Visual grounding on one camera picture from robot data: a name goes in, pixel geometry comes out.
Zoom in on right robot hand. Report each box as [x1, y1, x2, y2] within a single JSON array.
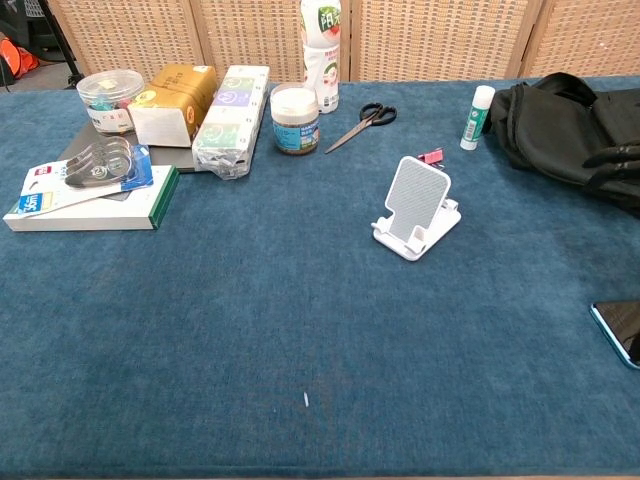
[[582, 144, 640, 194]]

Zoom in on black smartphone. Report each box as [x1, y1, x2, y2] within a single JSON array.
[[589, 299, 640, 370]]

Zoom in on black backpack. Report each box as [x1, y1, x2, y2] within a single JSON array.
[[482, 72, 640, 217]]

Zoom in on white folding phone stand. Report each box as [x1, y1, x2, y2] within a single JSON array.
[[372, 155, 462, 265]]

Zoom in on white book with green spine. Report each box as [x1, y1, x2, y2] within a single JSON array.
[[1, 164, 180, 233]]

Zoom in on white green glue stick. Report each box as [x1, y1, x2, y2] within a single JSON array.
[[459, 84, 496, 151]]

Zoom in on woven wooden folding screen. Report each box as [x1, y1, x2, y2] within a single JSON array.
[[47, 0, 640, 84]]

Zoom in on white labelled drink bottle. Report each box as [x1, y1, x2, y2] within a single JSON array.
[[298, 0, 343, 115]]

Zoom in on white lidded jar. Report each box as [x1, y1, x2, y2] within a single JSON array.
[[269, 82, 321, 155]]

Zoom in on long plastic wrapped tissue pack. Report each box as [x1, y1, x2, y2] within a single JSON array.
[[191, 64, 271, 181]]

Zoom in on blue tablecloth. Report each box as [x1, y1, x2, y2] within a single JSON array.
[[0, 74, 640, 477]]

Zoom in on grey notebook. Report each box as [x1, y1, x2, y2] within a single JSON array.
[[57, 119, 201, 174]]

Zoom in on golden tissue pack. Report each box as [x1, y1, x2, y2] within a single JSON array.
[[127, 63, 218, 149]]

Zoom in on clear tub of clips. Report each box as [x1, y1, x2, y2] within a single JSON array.
[[75, 69, 146, 136]]

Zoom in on correction tape blister pack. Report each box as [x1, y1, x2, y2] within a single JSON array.
[[14, 135, 154, 217]]

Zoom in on black tripod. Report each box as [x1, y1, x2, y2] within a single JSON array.
[[44, 0, 84, 91]]

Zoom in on orange object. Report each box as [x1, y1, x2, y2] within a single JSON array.
[[0, 32, 41, 81]]

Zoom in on black handled scissors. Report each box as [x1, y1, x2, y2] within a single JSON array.
[[324, 102, 398, 155]]

